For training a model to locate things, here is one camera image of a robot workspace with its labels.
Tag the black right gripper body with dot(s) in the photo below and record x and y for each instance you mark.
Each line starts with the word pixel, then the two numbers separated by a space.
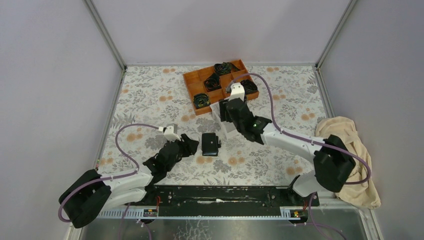
pixel 224 111

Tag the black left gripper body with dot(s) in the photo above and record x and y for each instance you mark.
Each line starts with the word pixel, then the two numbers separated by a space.
pixel 180 154

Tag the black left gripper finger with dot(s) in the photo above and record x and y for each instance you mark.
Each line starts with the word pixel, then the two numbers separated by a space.
pixel 176 144
pixel 188 146

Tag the white plastic card box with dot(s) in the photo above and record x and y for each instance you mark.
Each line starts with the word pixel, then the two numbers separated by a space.
pixel 227 128

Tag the black leather card holder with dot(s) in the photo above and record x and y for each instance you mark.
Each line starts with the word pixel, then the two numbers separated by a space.
pixel 210 144

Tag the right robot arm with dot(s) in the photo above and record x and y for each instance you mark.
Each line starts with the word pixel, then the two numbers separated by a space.
pixel 332 165

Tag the rolled black belt right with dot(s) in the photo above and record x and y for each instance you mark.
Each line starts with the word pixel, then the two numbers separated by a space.
pixel 249 86

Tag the rolled black belt middle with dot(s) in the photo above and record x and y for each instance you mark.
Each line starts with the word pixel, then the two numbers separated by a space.
pixel 212 83

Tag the rolled black belt front-left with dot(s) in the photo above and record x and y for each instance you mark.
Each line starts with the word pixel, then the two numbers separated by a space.
pixel 201 100

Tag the orange wooden divided tray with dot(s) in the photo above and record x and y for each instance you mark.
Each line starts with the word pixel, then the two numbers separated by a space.
pixel 194 82

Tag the rolled black belt top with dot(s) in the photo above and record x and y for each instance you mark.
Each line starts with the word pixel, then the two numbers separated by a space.
pixel 225 68

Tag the beige crumpled cloth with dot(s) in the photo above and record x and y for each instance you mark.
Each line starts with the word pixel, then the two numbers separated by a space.
pixel 364 195

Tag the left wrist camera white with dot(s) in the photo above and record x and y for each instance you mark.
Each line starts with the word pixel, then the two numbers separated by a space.
pixel 170 132

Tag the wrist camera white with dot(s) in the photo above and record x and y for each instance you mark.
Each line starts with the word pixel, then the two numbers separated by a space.
pixel 237 91
pixel 170 132

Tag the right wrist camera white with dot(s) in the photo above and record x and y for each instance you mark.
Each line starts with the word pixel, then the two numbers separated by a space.
pixel 237 91

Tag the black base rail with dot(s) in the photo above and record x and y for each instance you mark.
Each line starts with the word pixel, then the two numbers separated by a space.
pixel 223 201

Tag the white slotted cable duct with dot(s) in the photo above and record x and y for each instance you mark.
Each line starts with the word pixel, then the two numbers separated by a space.
pixel 141 214

